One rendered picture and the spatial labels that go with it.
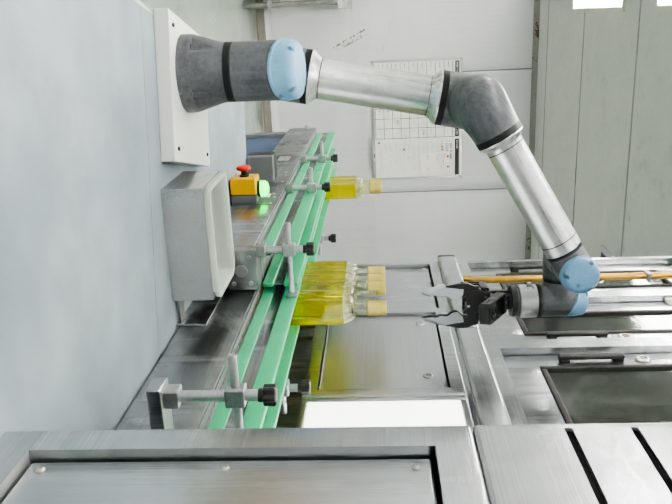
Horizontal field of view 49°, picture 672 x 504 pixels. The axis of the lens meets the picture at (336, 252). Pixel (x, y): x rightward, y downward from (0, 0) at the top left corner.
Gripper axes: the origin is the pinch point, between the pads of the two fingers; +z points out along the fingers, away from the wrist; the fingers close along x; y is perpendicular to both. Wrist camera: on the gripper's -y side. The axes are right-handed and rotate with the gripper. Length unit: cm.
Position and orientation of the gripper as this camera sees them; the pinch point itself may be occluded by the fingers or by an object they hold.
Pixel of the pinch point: (427, 306)
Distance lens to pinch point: 165.3
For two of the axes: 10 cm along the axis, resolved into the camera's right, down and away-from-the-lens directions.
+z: -10.0, 0.3, 0.4
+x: -0.4, -9.7, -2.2
